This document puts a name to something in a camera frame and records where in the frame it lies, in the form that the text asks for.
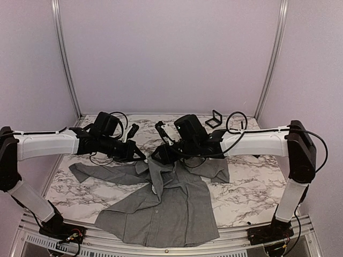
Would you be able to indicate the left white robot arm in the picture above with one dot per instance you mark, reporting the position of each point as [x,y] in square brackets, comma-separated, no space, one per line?
[97,137]

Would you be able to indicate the aluminium frame post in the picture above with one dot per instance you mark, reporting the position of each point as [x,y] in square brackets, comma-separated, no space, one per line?
[55,5]
[276,49]

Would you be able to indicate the left aluminium frame post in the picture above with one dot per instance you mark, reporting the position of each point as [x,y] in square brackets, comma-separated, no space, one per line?
[55,5]

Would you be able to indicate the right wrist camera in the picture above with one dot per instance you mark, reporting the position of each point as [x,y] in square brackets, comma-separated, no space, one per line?
[166,133]

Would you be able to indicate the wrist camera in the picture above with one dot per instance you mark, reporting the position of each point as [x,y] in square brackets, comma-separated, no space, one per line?
[130,132]
[166,133]

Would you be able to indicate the right aluminium frame post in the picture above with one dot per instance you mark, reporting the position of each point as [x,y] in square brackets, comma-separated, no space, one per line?
[276,49]

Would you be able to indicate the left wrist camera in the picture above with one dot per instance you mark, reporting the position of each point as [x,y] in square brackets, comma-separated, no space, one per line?
[130,132]

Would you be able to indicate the grey button-up shirt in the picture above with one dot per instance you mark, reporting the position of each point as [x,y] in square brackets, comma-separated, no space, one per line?
[182,207]

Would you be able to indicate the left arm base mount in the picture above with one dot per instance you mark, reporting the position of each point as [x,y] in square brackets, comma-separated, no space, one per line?
[61,230]

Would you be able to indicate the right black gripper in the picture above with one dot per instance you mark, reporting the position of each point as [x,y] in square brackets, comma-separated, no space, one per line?
[166,158]

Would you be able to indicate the front aluminium rail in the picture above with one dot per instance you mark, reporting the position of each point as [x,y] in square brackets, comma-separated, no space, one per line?
[232,241]

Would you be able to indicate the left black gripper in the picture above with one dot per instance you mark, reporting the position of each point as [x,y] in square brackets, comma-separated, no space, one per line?
[127,155]

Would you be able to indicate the black display frame back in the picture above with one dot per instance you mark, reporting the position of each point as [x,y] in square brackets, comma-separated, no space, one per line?
[216,119]

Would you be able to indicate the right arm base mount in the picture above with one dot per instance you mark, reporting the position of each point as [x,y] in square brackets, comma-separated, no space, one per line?
[276,230]

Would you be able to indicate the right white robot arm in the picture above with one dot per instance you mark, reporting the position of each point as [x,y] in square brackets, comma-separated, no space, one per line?
[190,139]

